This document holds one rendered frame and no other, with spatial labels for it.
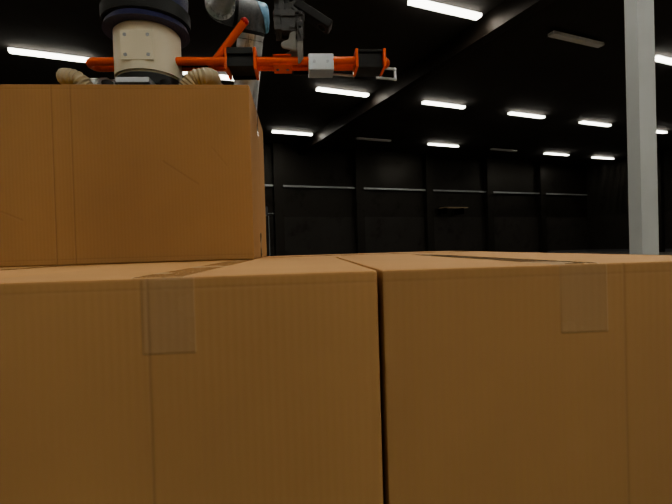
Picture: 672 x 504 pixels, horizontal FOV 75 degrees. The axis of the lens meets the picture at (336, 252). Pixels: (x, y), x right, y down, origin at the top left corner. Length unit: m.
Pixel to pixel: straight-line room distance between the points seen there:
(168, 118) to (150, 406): 0.76
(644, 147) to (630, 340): 3.16
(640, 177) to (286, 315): 3.32
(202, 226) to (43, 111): 0.42
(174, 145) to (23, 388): 0.70
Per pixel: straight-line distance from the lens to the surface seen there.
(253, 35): 2.06
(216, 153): 1.06
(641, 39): 3.83
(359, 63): 1.30
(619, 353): 0.53
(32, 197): 1.18
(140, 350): 0.45
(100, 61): 1.40
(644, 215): 3.60
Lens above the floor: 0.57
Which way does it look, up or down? 1 degrees down
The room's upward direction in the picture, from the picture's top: 2 degrees counter-clockwise
